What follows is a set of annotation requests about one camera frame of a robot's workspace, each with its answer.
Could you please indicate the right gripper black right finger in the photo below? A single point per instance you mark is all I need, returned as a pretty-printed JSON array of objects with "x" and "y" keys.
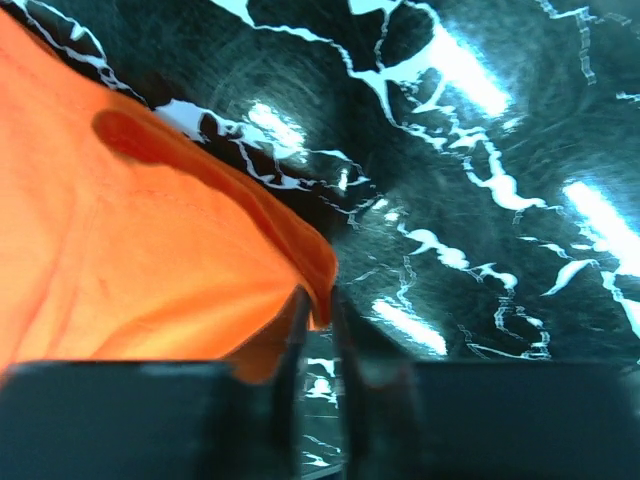
[{"x": 408, "y": 419}]

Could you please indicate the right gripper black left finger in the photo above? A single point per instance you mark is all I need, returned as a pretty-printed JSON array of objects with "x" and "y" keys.
[{"x": 155, "y": 420}]

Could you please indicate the orange t-shirt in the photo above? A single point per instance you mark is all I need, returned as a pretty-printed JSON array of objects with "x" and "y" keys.
[{"x": 123, "y": 240}]

